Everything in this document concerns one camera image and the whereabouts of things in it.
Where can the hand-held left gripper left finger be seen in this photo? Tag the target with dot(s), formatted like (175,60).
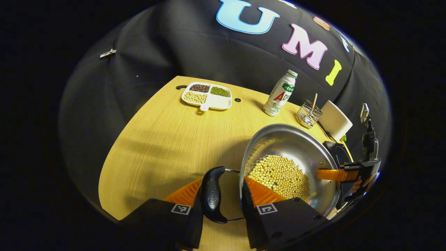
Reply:
(195,226)

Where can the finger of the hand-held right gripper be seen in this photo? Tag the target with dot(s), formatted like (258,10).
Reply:
(331,174)

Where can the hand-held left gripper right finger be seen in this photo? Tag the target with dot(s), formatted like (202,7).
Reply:
(249,219)

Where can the black induction cooktop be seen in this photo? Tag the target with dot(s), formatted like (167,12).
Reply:
(339,153)

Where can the pile of soybeans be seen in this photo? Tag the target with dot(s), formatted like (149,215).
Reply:
(278,176)

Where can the white toaster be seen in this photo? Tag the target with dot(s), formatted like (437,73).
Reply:
(334,120)

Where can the white drink bottle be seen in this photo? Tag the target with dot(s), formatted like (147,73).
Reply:
(278,96)

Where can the white divided bean dish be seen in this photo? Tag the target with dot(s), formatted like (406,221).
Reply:
(209,97)

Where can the black backdrop cloth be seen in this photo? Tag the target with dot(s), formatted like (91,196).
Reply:
(174,45)

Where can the small silver clip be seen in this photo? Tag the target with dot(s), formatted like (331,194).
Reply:
(108,53)

